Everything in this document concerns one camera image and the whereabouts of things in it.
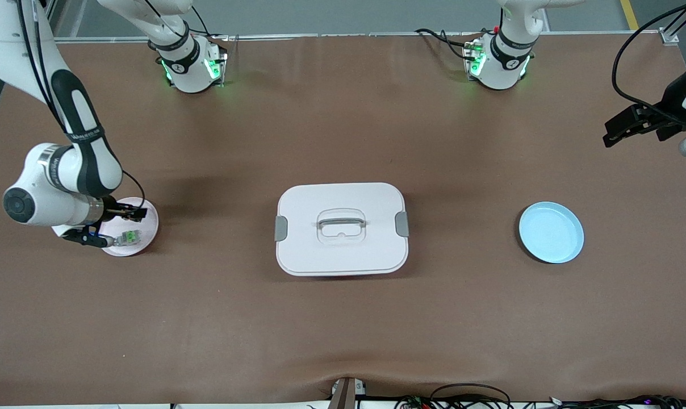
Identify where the pink round plate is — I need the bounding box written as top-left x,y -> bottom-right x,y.
52,197 -> 160,257

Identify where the white lidded storage box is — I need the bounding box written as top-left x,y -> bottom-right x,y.
274,182 -> 410,277

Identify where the green and clear switch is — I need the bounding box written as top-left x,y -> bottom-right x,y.
111,229 -> 143,248

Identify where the aluminium frame strut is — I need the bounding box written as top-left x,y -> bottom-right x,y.
660,0 -> 686,45

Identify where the brown table mat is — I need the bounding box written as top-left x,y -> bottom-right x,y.
0,31 -> 686,407

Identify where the black base cable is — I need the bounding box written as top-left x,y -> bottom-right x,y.
416,28 -> 480,60
173,0 -> 211,38

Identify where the aluminium frame rail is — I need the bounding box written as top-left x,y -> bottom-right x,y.
53,28 -> 681,47

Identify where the grey table edge bracket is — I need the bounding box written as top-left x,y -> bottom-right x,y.
331,377 -> 367,409

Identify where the black right base cable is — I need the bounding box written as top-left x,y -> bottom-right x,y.
173,0 -> 211,38

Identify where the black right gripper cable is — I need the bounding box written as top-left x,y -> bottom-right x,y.
120,170 -> 147,212

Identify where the black looped cable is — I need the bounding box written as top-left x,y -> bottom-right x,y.
430,383 -> 512,409

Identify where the black cable bundle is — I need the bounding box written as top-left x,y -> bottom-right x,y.
547,394 -> 686,409

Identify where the light blue round plate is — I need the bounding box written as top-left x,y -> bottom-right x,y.
518,202 -> 585,264

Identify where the black left base cable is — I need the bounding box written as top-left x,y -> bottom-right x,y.
416,28 -> 480,60

